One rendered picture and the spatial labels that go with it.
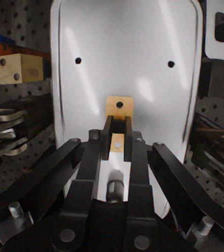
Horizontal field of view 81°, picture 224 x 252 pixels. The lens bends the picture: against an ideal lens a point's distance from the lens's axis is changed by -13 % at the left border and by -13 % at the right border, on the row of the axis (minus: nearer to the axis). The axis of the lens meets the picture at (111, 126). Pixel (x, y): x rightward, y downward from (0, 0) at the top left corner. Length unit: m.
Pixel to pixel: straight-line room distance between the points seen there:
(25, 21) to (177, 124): 0.60
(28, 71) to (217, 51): 0.26
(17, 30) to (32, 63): 0.47
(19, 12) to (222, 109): 0.83
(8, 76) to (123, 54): 0.15
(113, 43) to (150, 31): 0.05
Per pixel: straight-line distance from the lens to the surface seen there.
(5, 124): 0.20
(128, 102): 0.21
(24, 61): 0.20
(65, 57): 0.23
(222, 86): 0.29
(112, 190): 0.26
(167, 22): 0.24
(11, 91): 0.68
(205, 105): 0.61
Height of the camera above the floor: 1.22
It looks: 70 degrees down
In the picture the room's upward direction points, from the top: 168 degrees counter-clockwise
